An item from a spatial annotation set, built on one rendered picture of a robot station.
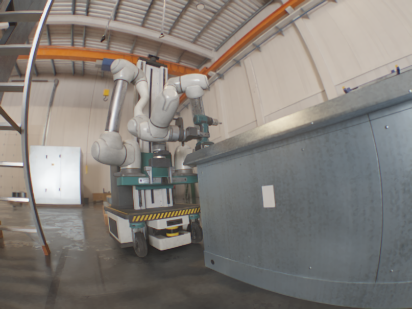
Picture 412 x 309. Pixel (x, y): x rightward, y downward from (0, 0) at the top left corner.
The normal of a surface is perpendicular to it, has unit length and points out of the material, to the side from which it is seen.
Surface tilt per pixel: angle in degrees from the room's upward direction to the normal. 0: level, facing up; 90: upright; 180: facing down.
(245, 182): 90
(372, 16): 90
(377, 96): 67
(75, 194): 90
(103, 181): 90
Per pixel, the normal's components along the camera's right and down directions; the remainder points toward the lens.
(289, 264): -0.80, -0.04
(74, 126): 0.54, -0.20
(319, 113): -0.78, -0.41
